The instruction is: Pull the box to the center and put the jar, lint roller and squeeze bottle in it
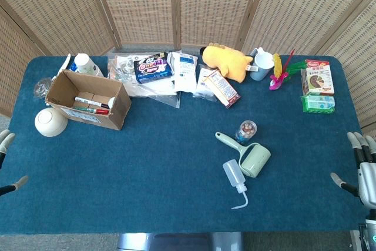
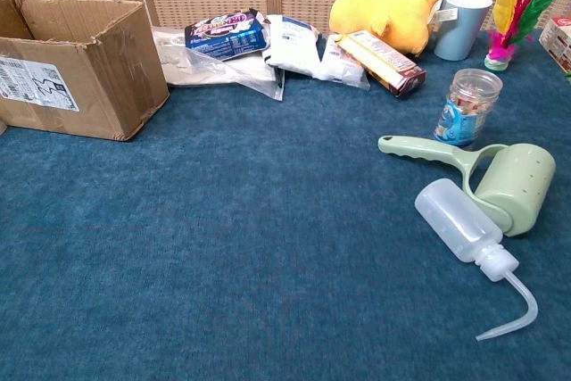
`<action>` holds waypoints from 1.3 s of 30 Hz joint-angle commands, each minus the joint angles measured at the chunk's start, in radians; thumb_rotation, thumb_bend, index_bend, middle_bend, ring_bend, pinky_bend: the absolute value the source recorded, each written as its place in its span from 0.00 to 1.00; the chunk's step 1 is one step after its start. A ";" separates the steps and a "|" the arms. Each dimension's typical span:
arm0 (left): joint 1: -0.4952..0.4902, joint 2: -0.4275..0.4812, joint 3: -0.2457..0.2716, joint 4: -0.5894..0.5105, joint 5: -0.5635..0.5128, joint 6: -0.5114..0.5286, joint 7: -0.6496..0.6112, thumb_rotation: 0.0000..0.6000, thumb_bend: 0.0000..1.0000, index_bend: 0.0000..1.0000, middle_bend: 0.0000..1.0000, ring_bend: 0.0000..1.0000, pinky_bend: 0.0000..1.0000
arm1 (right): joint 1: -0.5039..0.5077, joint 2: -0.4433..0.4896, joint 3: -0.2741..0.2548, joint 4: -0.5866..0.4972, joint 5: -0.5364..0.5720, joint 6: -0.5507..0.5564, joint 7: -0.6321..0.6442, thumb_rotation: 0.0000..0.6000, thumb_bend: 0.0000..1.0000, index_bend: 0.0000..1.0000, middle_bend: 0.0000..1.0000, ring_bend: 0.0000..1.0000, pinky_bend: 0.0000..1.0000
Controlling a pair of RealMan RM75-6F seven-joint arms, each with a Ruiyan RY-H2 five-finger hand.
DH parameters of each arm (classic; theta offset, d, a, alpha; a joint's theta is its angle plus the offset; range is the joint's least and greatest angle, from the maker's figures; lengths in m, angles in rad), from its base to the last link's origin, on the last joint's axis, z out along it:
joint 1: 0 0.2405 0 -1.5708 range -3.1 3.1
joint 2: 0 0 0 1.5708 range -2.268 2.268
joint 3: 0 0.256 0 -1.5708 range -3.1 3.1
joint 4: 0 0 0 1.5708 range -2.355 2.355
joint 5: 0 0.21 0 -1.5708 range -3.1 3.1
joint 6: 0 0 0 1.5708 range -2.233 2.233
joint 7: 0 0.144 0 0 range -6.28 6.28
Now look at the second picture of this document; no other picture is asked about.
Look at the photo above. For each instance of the dark blue pad pack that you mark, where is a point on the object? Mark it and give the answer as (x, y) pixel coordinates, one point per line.
(227, 37)

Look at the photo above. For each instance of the yellow plush toy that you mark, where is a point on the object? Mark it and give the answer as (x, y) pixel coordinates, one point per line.
(388, 10)

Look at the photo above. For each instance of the light green lint roller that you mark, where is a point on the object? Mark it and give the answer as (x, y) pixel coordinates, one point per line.
(517, 193)

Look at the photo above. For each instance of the brown cardboard box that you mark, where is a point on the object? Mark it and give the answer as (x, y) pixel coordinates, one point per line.
(102, 77)

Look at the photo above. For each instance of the light blue cup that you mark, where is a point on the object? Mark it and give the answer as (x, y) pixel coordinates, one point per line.
(459, 28)

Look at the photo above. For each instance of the clear plastic snack jar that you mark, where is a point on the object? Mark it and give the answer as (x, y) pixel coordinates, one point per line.
(466, 109)

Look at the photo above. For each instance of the white red cereal carton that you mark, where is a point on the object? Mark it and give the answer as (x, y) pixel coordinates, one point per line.
(557, 42)

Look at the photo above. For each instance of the clear plastic zip bag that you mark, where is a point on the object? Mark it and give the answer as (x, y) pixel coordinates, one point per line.
(201, 71)

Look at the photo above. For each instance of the translucent white wash bottle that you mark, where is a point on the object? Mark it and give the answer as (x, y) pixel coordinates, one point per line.
(455, 220)

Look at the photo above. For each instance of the orange brown snack carton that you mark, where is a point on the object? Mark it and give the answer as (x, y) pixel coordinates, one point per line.
(383, 60)

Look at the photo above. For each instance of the white pouch blue label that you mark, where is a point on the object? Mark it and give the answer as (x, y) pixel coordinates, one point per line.
(290, 44)

